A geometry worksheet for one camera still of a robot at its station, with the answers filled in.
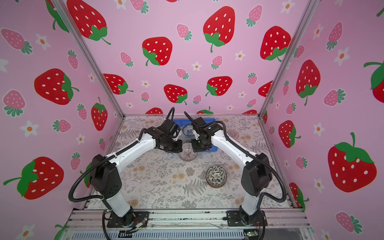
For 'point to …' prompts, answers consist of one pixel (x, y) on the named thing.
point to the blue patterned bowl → (188, 131)
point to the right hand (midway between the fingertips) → (194, 148)
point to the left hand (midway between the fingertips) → (183, 149)
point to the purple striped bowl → (188, 154)
